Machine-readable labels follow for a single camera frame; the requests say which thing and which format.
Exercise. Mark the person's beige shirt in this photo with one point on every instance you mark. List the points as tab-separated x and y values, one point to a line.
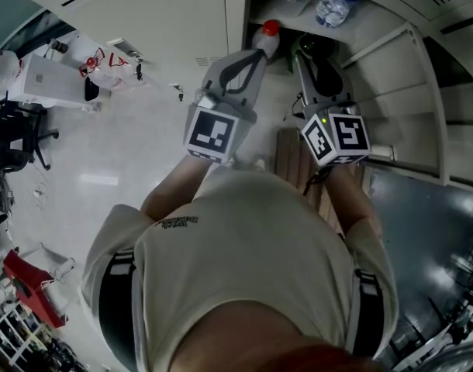
240	258

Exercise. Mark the white shelf rack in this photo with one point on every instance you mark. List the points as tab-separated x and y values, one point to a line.
7	339

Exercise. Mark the clear plastic water bottle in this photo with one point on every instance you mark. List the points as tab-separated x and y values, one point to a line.
333	8

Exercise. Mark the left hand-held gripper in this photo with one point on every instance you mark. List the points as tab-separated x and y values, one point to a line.
211	134

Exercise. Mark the small dark jar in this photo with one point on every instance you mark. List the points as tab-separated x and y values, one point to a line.
60	46

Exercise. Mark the large clear water jug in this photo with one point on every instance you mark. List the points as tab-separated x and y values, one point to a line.
2	70

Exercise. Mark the person's right forearm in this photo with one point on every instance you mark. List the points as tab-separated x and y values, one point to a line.
349	200

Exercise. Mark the pack of red-capped bottles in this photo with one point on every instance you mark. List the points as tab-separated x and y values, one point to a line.
108	74

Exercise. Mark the wooden slatted floor mat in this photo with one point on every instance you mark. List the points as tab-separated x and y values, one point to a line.
288	157

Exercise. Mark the white cardboard box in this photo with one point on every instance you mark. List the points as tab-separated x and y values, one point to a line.
46	78

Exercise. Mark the black office chair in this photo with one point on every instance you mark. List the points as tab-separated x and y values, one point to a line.
11	130

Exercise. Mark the person's white shoe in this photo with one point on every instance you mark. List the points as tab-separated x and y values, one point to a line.
259	164

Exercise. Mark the white device with black screen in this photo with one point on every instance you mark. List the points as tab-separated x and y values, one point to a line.
95	90

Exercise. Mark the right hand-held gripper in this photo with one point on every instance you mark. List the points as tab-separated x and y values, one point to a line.
351	136

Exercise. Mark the red box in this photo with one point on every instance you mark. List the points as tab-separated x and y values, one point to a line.
33	289

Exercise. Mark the white bottle red cap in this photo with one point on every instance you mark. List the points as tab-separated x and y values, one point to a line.
270	29

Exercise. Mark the person's left forearm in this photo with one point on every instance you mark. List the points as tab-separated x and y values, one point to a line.
174	192

